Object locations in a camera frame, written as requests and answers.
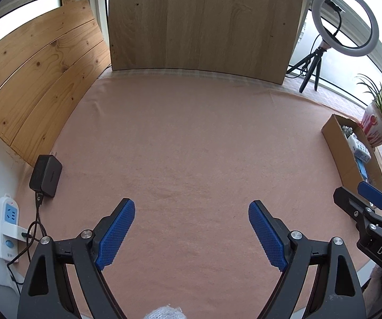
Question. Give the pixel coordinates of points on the white massager with grey balls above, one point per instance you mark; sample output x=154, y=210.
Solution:
x=345, y=131

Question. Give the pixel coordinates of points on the person's fuzzy clothing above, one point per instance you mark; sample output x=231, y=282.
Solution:
x=164, y=313

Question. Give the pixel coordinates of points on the pink table cloth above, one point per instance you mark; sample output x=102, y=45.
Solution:
x=194, y=139

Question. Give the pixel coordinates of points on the white power strip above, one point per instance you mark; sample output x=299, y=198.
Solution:
x=6, y=226

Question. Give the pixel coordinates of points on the blue folding phone stand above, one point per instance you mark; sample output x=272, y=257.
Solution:
x=363, y=171

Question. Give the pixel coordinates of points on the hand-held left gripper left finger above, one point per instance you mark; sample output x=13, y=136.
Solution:
x=114, y=236

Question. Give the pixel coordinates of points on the black power adapter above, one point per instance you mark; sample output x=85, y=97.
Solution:
x=45, y=176

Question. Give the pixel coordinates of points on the black tripod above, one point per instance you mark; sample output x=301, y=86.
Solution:
x=309, y=76

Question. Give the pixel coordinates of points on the star-patterned tissue pack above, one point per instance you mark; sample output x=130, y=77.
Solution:
x=358, y=149

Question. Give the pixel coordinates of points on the plaid cloth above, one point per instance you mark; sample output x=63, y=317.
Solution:
x=340, y=104

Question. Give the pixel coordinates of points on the pine wood plank board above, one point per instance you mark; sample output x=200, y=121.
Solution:
x=38, y=83

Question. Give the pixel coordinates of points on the black phone clamp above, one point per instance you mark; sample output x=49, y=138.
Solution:
x=333, y=5

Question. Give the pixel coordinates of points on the light laminate wood board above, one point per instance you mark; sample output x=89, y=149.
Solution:
x=204, y=23

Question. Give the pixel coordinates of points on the red and white plant pot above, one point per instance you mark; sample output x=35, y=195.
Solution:
x=375, y=129

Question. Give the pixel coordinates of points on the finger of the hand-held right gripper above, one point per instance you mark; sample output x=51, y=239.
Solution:
x=343, y=197
x=372, y=196

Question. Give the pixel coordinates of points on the brown cardboard box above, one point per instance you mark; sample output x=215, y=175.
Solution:
x=335, y=139

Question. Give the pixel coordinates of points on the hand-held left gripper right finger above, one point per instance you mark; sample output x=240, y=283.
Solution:
x=267, y=236

